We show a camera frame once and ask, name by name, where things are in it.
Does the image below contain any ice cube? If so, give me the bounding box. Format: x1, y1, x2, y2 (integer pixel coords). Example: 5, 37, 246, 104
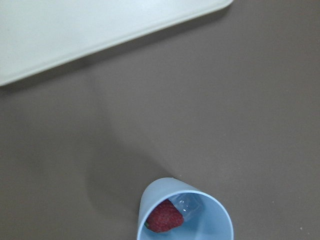
169, 193, 203, 222

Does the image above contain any red strawberry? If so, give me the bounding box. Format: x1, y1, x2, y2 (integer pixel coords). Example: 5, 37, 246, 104
144, 199, 184, 233

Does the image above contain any light blue cup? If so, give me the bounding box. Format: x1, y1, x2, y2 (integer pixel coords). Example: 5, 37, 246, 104
136, 177, 234, 240

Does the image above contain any cream rabbit tray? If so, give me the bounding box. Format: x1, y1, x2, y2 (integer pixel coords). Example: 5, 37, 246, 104
0, 0, 231, 86

